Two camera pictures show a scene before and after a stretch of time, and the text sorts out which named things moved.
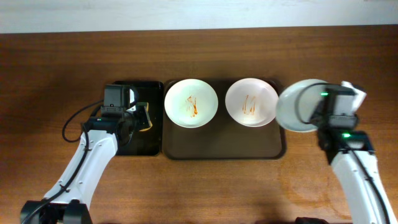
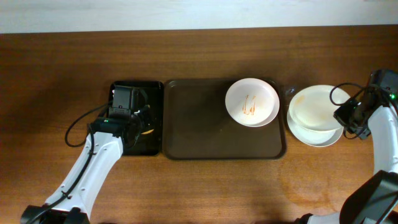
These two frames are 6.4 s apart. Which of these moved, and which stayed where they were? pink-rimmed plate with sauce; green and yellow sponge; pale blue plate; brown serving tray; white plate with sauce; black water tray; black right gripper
Moved: white plate with sauce; black right gripper; pale blue plate; green and yellow sponge
Stayed: black water tray; brown serving tray; pink-rimmed plate with sauce
